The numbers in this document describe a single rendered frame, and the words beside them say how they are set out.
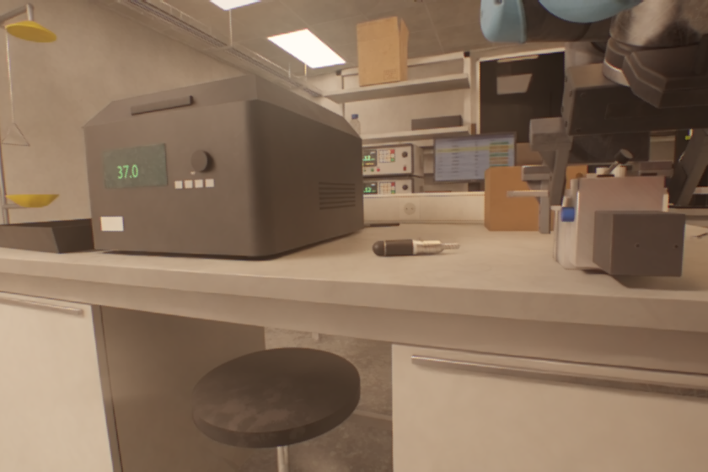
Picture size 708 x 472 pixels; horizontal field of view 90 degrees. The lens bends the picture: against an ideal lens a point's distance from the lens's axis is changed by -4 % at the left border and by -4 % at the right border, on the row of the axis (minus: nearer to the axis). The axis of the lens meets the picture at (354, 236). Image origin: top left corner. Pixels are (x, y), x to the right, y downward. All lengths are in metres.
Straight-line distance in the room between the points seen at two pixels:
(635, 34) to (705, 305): 0.24
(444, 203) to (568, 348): 0.82
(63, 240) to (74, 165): 2.99
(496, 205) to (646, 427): 0.61
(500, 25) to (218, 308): 0.53
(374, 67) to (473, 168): 0.99
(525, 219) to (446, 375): 0.59
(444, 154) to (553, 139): 2.07
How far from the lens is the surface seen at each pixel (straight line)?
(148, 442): 1.03
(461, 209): 1.22
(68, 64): 4.07
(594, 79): 0.42
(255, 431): 0.71
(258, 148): 0.59
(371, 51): 2.86
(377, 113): 5.44
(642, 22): 0.38
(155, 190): 0.72
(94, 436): 0.99
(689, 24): 0.39
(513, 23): 0.49
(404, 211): 1.25
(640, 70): 0.36
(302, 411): 0.73
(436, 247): 0.60
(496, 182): 0.99
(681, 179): 0.51
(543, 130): 0.43
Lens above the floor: 1.00
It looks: 6 degrees down
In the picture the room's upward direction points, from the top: 2 degrees counter-clockwise
